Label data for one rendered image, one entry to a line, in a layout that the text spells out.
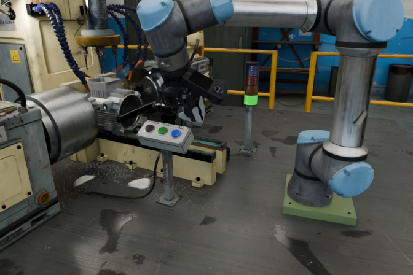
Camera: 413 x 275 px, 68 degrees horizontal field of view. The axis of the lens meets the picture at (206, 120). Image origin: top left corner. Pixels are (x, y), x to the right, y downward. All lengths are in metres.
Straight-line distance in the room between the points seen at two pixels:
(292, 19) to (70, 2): 1.02
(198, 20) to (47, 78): 0.94
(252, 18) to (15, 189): 0.79
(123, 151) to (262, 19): 0.83
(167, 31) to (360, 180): 0.63
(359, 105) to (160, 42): 0.51
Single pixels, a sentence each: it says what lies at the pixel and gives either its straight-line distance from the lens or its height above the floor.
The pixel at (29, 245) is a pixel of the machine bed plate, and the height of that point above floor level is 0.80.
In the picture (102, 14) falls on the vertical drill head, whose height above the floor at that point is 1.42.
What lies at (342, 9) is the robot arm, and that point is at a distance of 0.83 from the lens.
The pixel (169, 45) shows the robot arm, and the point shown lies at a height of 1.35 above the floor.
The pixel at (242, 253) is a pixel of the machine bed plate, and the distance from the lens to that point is 0.91.
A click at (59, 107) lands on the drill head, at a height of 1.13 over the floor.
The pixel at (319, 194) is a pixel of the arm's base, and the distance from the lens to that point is 1.07.
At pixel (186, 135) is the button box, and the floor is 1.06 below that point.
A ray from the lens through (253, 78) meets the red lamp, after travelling 1.34.
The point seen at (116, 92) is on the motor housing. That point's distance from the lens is 1.34.
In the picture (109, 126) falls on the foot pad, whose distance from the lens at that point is 1.33.
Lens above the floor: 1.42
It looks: 19 degrees down
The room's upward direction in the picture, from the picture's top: straight up
